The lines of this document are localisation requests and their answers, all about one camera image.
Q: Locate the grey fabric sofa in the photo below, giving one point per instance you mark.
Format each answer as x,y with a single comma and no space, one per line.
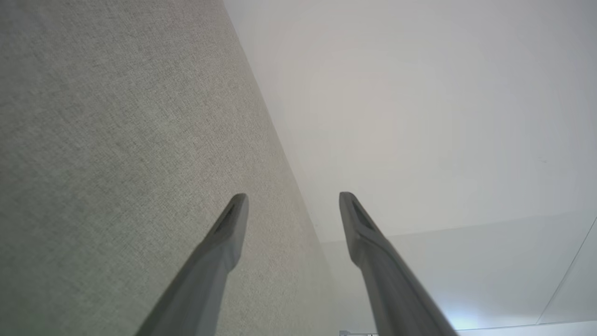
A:
116,140

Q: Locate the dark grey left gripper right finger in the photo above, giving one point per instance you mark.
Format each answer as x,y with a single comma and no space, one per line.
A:
373,261

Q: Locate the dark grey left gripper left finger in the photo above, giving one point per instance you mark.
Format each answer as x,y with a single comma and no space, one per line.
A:
219,252

